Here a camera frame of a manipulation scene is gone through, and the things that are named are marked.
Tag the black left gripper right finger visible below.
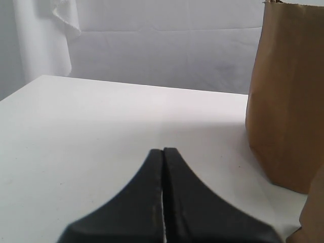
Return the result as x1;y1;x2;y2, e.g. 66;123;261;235
163;148;281;242

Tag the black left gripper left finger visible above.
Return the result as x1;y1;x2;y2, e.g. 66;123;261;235
58;149;162;243

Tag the large brown paper bag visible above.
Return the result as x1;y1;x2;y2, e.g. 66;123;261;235
246;1;323;194

